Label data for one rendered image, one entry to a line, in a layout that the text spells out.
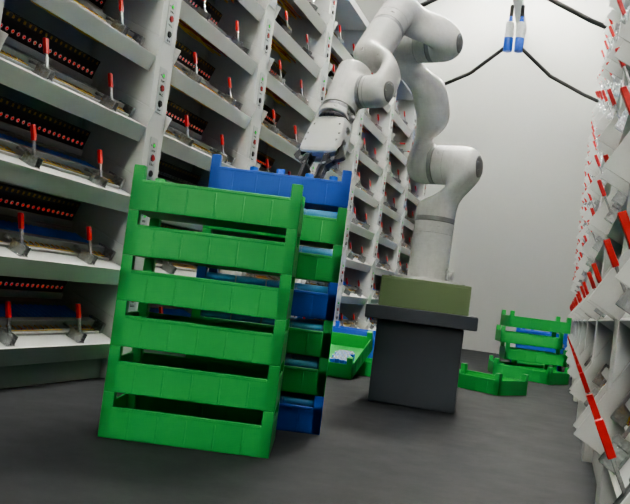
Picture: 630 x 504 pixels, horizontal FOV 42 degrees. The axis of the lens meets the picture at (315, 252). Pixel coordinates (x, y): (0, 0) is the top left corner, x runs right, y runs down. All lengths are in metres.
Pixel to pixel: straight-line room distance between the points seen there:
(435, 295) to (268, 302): 1.00
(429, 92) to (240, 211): 1.07
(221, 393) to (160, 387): 0.11
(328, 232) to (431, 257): 0.77
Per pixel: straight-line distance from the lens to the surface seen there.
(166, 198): 1.46
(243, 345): 1.44
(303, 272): 1.73
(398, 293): 2.36
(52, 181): 1.92
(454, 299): 2.36
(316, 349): 1.73
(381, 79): 1.93
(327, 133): 1.89
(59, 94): 1.93
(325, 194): 1.74
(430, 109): 2.41
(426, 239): 2.45
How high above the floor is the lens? 0.30
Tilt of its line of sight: 3 degrees up
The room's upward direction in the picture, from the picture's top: 7 degrees clockwise
